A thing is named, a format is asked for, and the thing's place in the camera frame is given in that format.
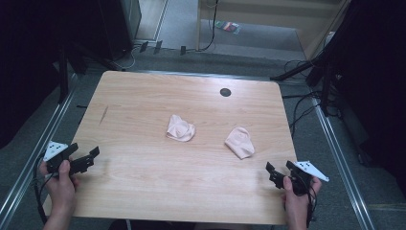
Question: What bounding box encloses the white cable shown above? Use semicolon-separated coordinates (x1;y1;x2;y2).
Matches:
112;44;142;72

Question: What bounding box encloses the aluminium floor rail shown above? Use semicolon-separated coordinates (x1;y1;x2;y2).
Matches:
311;95;376;230
0;72;79;227

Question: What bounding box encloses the pink sock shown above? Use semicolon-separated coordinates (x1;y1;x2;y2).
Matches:
165;114;197;143
224;126;256;160

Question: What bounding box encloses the dark curtain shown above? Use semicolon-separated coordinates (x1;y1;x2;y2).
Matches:
328;0;406;193
0;0;106;150

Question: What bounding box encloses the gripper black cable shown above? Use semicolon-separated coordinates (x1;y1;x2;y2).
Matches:
304;180;319;228
33;152;55;226

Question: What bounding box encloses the black metal stand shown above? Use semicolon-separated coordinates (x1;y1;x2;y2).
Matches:
56;44;71;105

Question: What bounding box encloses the person's left hand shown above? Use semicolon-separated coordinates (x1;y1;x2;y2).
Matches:
38;159;79;216

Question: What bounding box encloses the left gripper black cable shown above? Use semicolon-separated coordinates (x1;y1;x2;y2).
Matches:
33;152;55;226

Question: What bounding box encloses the black hanging cable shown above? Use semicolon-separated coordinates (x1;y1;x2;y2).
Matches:
186;0;220;53

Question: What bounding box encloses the colourful packet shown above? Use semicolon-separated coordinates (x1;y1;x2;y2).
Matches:
214;20;242;35

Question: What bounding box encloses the black cabinet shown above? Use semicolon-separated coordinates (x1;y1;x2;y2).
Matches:
97;0;143;60

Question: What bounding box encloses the person's right hand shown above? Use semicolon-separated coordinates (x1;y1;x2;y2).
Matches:
282;174;323;224

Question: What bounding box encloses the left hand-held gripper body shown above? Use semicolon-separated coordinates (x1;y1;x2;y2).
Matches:
42;140;72;176

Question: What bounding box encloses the black tripod stand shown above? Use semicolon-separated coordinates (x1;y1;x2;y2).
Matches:
269;0;355;117

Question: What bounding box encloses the black floor cable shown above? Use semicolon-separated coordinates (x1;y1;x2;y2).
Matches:
282;90;343;139

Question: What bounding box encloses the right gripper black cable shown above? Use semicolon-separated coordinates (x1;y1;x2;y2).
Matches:
304;180;319;228

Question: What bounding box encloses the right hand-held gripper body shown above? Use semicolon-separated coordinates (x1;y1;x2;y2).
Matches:
286;160;330;196

